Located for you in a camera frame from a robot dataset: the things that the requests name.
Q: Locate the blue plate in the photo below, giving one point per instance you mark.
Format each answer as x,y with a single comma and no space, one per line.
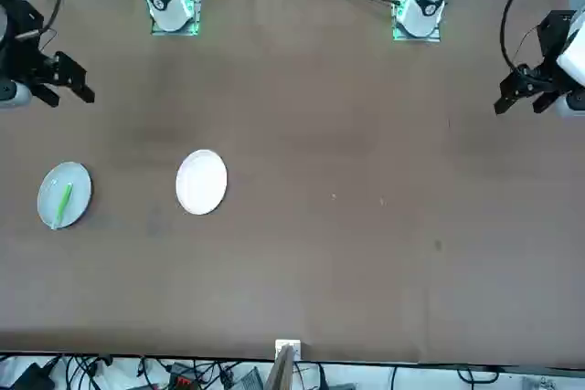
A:
77,189

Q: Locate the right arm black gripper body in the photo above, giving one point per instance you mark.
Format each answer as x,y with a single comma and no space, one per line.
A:
25,56

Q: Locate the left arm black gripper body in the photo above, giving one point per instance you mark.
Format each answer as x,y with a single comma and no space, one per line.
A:
555,38

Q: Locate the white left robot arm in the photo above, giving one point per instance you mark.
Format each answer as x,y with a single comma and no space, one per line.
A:
422,2

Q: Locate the green marker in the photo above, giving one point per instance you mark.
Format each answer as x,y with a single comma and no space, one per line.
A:
62,205

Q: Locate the aluminium camera post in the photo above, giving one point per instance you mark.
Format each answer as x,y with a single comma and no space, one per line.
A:
284,362

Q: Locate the small black power adapter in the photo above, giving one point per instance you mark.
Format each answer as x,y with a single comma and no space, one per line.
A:
32,376

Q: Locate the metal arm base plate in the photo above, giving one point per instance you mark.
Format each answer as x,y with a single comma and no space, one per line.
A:
196,6
396,20

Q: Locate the white plate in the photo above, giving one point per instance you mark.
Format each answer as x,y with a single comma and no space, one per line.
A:
201,182

